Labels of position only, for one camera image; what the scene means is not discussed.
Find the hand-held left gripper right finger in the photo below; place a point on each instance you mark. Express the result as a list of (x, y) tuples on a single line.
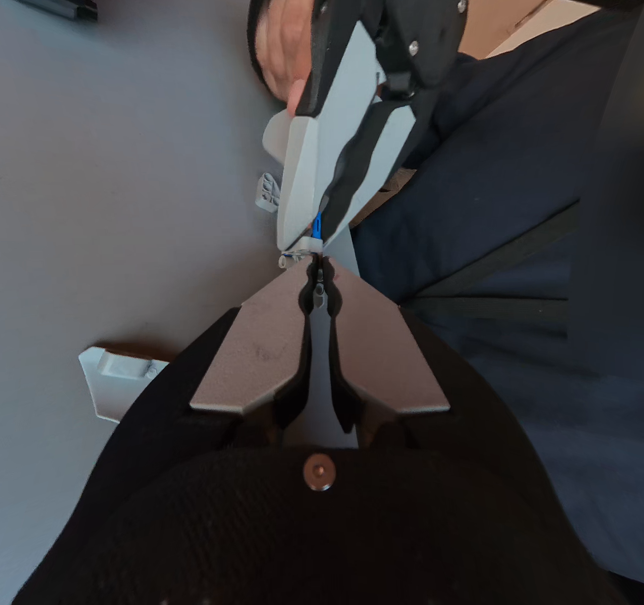
[(387, 353)]

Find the grey lego piece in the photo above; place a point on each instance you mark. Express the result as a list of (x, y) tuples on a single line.
[(267, 192)]

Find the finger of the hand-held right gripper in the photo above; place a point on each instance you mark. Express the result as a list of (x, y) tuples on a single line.
[(312, 162), (387, 152)]

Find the blue lego pin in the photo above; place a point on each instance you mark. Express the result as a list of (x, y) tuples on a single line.
[(317, 225)]

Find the white plastic panel piece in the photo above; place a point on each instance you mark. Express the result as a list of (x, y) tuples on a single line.
[(115, 384)]

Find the small grey lego connector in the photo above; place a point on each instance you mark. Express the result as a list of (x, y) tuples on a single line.
[(309, 245)]

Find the person's right hand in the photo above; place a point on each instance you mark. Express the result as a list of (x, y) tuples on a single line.
[(287, 27)]

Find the dark blue cloth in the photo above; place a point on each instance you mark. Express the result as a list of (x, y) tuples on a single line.
[(503, 172)]

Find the cardboard box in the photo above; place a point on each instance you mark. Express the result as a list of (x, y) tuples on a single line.
[(508, 16)]

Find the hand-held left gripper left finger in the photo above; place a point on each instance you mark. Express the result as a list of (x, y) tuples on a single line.
[(251, 358)]

